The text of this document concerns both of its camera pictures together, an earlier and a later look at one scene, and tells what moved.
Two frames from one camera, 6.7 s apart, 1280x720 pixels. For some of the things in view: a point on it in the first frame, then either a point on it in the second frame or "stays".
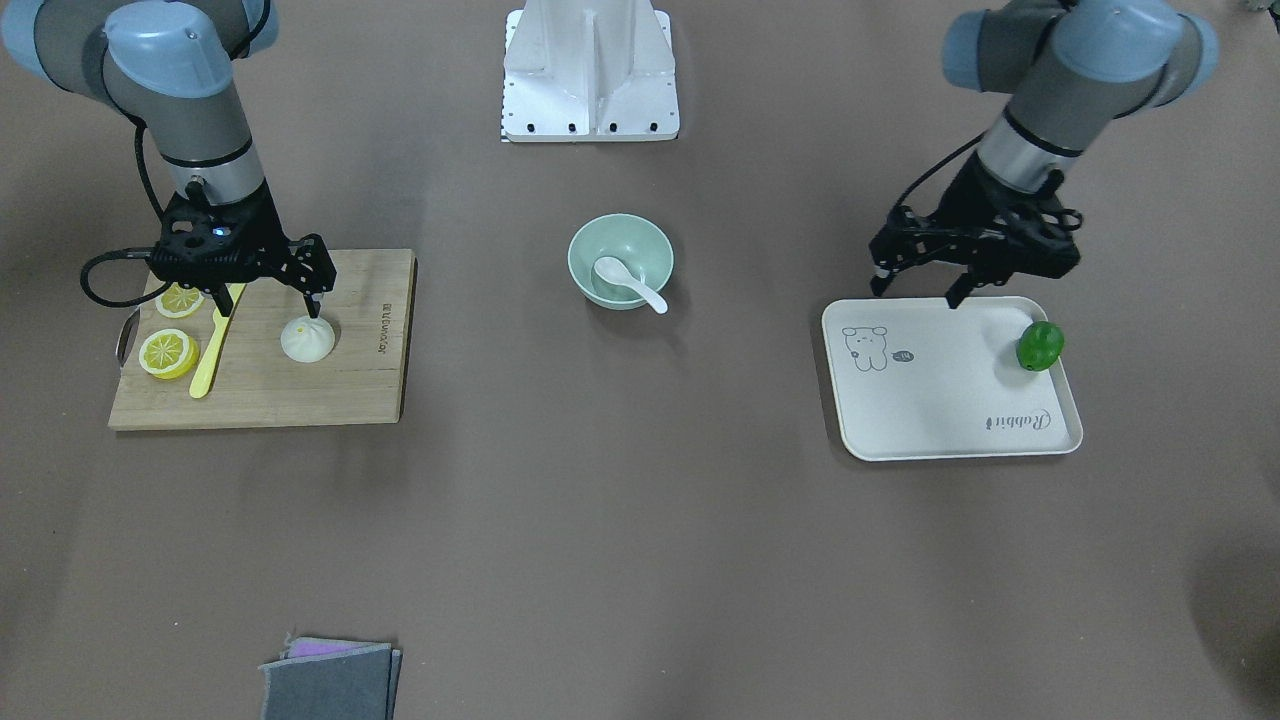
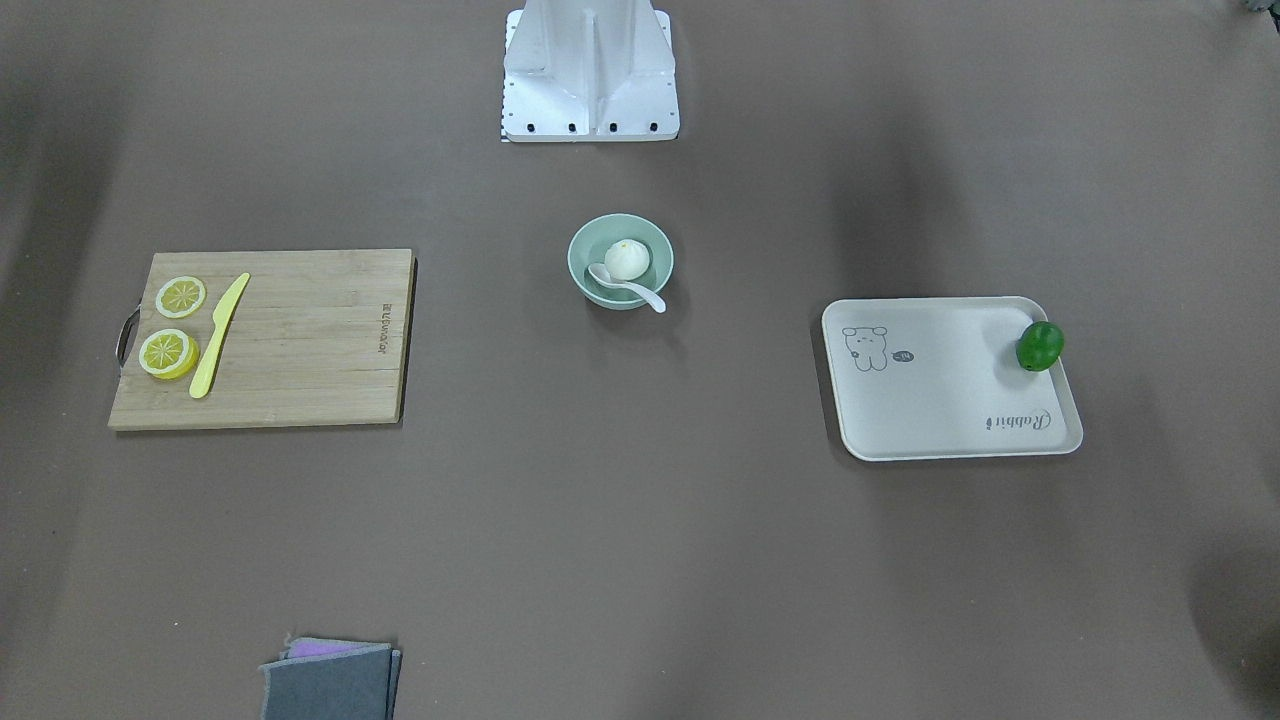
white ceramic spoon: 614,271 stays
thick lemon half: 167,354 stays
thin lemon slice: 176,301 stays
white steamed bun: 305,339 to 627,259
